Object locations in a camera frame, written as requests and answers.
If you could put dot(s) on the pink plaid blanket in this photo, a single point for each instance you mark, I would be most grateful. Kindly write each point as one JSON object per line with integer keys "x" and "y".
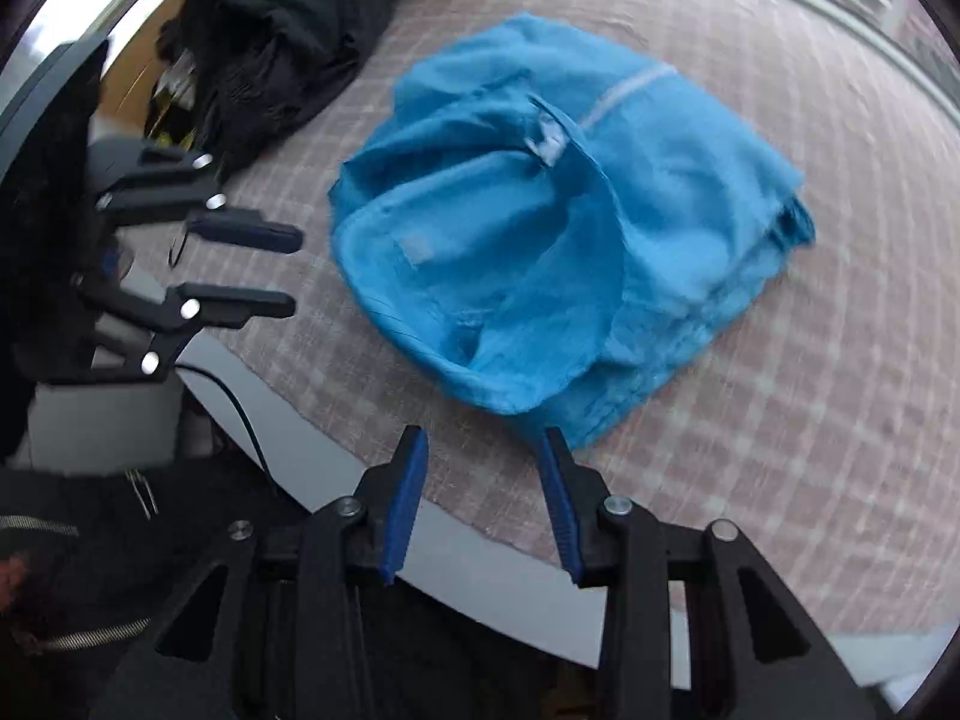
{"x": 787, "y": 390}

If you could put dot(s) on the pine wood panel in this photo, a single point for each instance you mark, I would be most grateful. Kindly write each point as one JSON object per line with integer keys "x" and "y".
{"x": 124, "y": 101}

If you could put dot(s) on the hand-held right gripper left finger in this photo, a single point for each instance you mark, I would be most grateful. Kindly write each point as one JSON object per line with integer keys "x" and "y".
{"x": 405, "y": 510}

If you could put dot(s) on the blue striped jacket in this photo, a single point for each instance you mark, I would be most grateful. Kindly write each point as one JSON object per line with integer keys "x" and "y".
{"x": 525, "y": 240}

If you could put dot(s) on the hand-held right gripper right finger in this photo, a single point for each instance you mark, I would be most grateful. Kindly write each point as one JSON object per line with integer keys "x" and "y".
{"x": 561, "y": 517}

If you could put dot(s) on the black garment with yellow print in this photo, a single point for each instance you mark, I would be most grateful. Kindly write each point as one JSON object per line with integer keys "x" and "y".
{"x": 255, "y": 82}

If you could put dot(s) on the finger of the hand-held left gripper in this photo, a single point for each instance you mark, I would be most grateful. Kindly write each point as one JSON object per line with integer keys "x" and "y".
{"x": 225, "y": 307}
{"x": 247, "y": 232}

